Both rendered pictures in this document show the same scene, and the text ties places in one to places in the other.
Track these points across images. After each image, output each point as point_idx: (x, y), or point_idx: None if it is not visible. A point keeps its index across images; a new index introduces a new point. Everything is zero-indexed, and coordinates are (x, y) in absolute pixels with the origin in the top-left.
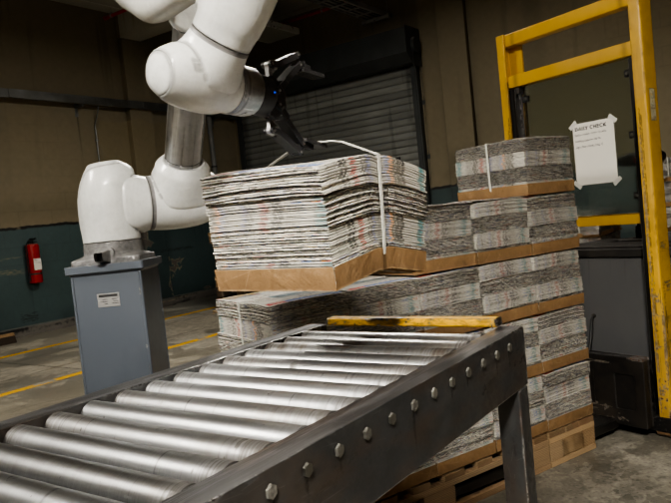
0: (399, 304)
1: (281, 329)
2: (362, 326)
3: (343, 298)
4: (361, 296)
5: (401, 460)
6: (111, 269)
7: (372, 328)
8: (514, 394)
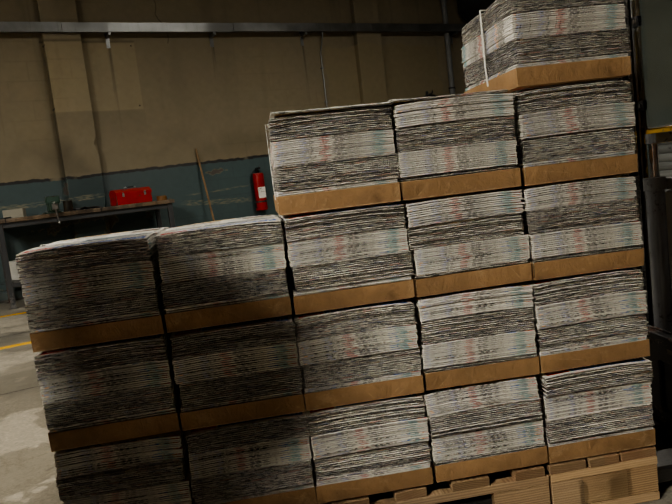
0: (247, 258)
1: (40, 285)
2: (177, 287)
3: (141, 247)
4: (175, 245)
5: None
6: None
7: (196, 290)
8: None
